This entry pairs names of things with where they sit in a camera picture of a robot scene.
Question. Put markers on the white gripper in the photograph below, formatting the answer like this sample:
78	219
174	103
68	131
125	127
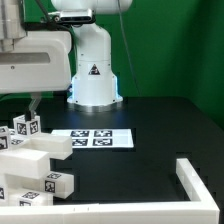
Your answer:
38	63

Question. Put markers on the white tagged cube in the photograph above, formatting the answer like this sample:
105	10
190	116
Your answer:
27	128
5	138

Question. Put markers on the white chair back frame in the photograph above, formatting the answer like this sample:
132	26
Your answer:
30	157

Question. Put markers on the white chair seat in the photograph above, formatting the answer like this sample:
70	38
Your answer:
13	184

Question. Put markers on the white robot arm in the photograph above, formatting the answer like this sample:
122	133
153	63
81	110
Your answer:
93	85

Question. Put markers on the white U-shaped fence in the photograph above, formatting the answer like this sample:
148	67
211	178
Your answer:
200	209

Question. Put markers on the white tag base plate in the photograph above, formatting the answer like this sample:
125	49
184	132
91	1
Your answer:
98	138

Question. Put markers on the grey camera on stand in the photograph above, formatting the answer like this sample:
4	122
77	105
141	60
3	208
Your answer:
79	16

